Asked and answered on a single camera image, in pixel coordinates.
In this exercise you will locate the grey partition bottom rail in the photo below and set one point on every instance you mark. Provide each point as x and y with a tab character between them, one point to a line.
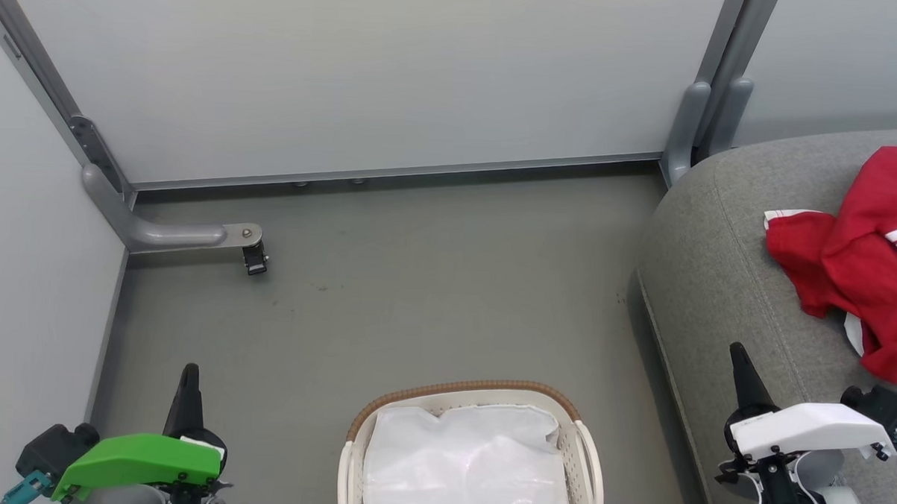
391	174

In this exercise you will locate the grey double partition post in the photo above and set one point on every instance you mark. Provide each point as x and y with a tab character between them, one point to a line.
739	38

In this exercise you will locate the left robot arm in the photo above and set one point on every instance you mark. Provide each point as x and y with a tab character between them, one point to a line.
126	498

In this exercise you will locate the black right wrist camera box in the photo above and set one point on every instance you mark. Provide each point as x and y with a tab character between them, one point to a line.
883	407

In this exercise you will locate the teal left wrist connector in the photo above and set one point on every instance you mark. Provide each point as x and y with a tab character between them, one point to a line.
26	487

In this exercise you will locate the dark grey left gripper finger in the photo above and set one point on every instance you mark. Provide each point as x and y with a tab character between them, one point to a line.
187	399

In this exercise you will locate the grey partition post with bracket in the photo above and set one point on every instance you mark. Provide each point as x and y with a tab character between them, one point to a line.
41	74

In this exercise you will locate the grey partition post foot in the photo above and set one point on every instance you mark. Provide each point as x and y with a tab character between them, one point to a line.
684	130
733	113

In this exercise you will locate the black caster wheel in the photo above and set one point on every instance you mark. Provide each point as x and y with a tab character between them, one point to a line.
254	260

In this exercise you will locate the grey fabric sofa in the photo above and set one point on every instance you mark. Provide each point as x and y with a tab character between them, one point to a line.
717	239

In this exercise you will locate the red Bulls jersey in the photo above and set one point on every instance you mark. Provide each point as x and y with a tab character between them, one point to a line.
851	258

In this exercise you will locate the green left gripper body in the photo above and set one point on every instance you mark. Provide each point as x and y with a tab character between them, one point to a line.
139	457

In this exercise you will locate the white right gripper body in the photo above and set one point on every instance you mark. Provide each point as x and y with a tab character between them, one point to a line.
808	429

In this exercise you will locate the white basket liner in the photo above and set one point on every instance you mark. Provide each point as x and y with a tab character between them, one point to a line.
463	469

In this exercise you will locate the grey partition support foot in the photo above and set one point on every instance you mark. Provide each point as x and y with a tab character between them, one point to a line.
169	235

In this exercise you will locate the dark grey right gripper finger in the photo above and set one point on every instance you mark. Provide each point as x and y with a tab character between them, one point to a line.
746	382

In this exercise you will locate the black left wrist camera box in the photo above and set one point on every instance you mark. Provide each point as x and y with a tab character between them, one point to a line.
53	451

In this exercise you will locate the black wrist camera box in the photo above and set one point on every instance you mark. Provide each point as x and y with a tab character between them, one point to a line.
53	451
883	407

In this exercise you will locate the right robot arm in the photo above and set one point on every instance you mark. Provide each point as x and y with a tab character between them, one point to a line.
765	487

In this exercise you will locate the white laundry basket brown rim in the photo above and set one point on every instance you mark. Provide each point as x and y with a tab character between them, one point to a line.
590	473

